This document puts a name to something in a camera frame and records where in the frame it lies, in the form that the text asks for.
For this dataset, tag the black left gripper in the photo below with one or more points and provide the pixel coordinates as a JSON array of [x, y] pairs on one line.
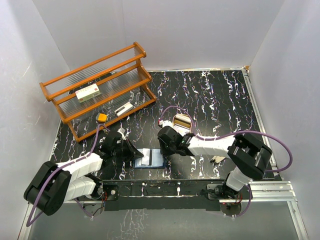
[[132, 153]]

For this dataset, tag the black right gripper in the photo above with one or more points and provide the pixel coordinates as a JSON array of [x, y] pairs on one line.
[[164, 151]]

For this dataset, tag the grey striped credit card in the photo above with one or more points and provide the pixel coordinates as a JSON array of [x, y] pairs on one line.
[[149, 157]]

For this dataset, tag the blue leather card holder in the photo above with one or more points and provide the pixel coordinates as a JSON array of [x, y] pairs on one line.
[[152, 159]]

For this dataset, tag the stack of credit cards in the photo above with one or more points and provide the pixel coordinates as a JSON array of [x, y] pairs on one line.
[[182, 121]]

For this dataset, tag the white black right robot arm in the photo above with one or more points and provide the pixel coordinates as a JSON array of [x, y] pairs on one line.
[[250, 156]]

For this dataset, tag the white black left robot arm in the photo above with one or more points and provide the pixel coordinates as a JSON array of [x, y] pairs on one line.
[[56, 183]]

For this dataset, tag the beige oval card tray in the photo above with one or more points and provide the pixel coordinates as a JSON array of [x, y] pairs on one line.
[[181, 131]]

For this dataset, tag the orange yellow small object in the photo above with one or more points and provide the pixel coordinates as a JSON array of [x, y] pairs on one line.
[[101, 118]]

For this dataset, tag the white black small device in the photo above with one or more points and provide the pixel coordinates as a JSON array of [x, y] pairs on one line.
[[123, 109]]

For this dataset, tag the orange wooden shelf rack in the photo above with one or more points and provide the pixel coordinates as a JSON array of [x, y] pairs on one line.
[[120, 77]]

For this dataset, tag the white red small box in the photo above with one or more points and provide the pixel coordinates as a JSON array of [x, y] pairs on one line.
[[87, 93]]

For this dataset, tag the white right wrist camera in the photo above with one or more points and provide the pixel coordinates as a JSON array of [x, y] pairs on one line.
[[165, 123]]

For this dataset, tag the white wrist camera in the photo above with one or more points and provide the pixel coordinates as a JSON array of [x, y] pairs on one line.
[[165, 123], [122, 132]]

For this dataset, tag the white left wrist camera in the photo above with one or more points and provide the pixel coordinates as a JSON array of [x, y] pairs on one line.
[[122, 132]]

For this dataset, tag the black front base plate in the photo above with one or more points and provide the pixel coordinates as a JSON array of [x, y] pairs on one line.
[[177, 194]]

